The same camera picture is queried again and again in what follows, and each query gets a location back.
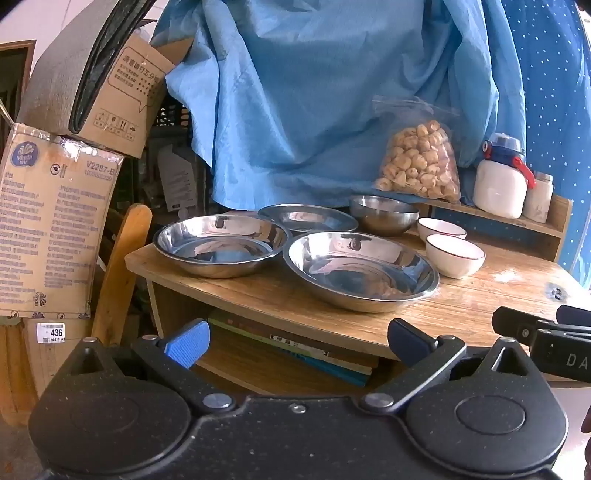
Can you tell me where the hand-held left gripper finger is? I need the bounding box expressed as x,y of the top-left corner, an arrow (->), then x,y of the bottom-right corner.
60,318 -> 234,414

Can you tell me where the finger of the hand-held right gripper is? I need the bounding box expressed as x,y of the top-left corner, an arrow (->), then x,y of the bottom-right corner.
555,305 -> 591,326
492,306 -> 563,346

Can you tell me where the white bowl with red rim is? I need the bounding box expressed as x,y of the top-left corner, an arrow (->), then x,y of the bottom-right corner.
417,218 -> 468,243
425,234 -> 486,280

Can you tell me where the large stainless steel plate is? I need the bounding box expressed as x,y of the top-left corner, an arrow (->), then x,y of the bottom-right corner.
283,231 -> 440,313

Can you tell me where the stainless steel bowl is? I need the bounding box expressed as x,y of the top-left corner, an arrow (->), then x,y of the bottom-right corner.
348,195 -> 420,237

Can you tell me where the wooden desktop shelf riser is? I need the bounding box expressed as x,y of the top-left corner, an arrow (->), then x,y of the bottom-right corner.
413,194 -> 574,265

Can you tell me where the wooden chair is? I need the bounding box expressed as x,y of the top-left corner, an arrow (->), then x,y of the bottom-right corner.
90,203 -> 154,348

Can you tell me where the brown book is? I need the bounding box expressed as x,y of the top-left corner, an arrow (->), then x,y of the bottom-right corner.
208,308 -> 380,371

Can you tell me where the small white jar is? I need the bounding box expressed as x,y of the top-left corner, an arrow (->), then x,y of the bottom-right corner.
523,171 -> 555,225

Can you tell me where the cardboard box with white label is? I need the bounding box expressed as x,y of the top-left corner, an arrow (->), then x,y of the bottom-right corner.
22,318 -> 95,402

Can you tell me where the white bottle with blue cap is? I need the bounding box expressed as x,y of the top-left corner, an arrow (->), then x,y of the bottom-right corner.
472,133 -> 537,220

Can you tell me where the white printed carton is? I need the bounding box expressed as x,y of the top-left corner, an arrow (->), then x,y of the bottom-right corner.
156,142 -> 200,214

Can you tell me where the cardboard box with blue print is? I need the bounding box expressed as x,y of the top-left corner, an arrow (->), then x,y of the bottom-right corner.
0,121 -> 126,320

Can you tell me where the clear bag of puffed snacks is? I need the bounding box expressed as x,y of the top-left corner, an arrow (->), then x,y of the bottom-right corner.
372,95 -> 462,204

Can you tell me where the blue polka-dot cloth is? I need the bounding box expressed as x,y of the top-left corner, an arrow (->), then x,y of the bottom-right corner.
501,0 -> 591,291

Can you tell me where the black plastic crate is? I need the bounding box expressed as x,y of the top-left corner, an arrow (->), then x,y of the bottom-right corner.
147,98 -> 191,141

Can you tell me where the plain blue cloth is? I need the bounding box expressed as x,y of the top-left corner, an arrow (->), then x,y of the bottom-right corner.
151,0 -> 527,209

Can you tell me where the brown wooden door frame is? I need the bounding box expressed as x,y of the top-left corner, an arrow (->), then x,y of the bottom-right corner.
0,39 -> 38,126

